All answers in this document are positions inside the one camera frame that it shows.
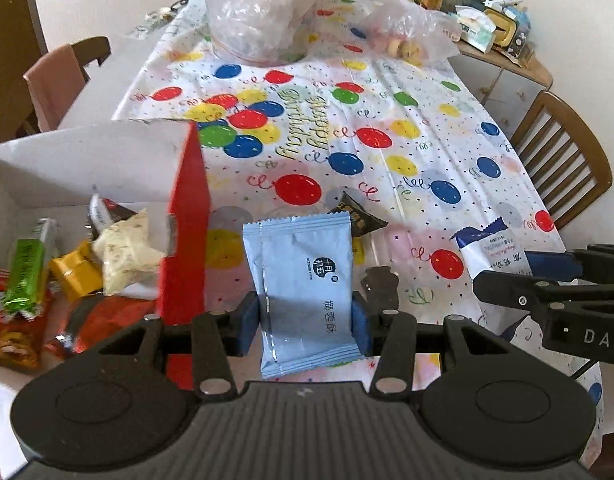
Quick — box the black cable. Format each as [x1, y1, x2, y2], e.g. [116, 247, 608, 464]
[572, 359, 602, 382]

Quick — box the orange snack bag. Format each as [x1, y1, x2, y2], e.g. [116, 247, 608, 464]
[0, 270, 55, 373]

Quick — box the dark triangular snack packet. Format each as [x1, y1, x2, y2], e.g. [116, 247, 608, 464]
[86, 195, 138, 241]

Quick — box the tissue box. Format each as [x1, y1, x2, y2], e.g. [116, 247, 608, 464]
[454, 5, 498, 53]

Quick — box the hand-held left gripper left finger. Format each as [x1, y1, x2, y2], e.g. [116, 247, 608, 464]
[94, 291, 261, 401]

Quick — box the plastic bag with cookies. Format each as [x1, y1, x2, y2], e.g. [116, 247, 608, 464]
[317, 0, 460, 66]

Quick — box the green cracker packet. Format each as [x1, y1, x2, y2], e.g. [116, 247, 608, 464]
[1, 217, 58, 318]

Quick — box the cream pastry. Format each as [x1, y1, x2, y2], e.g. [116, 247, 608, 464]
[91, 208, 165, 296]

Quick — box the yellow and black case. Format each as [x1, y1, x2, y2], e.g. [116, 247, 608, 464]
[487, 7, 520, 48]

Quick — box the dark wooden chair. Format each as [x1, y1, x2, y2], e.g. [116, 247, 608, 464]
[69, 36, 112, 81]

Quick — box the white cabinet with wooden top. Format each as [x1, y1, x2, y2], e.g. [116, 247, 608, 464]
[447, 35, 555, 136]

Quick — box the large clear plastic bag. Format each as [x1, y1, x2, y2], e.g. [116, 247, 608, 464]
[202, 0, 338, 66]

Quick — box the pink cloth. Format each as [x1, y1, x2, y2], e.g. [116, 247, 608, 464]
[23, 44, 90, 133]

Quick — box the yellow snack packet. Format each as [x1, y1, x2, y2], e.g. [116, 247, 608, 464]
[49, 241, 105, 303]

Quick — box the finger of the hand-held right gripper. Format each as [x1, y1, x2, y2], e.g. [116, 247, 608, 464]
[472, 270, 614, 319]
[524, 244, 614, 283]

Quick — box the red and white cardboard box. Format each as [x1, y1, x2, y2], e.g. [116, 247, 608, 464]
[0, 121, 213, 391]

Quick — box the light blue snack packet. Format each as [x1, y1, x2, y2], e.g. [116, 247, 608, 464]
[242, 211, 370, 380]

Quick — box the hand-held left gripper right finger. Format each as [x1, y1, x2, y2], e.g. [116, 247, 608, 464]
[351, 290, 514, 403]

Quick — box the wooden slatted chair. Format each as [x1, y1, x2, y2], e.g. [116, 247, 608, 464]
[507, 91, 613, 231]

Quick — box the balloon print tablecloth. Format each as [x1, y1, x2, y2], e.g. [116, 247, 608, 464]
[109, 0, 605, 461]

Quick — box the white and blue snack packet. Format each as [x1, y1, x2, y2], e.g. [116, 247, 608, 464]
[449, 216, 533, 281]

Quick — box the black snack packet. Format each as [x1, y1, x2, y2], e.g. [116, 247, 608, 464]
[332, 191, 389, 237]

